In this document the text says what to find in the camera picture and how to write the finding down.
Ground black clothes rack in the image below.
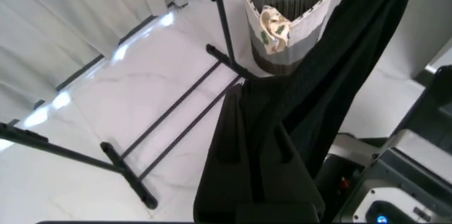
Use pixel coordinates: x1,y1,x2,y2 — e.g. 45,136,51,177
0,0,261,211

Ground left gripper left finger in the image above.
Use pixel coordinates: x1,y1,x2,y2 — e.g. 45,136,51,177
193,84,254,223

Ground cream printed shorts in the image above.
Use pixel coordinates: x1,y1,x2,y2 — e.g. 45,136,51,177
259,4,292,55

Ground black t-shirt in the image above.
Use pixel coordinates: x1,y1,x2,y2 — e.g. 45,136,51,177
242,0,417,182

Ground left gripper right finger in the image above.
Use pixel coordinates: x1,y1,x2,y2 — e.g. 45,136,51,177
253,123,326,218

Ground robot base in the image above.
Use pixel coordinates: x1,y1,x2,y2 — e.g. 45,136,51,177
314,64,452,224

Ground white laundry basket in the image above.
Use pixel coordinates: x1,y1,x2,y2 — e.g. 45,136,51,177
236,0,342,76

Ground white curtain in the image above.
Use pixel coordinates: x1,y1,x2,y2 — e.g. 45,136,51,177
0,0,222,124

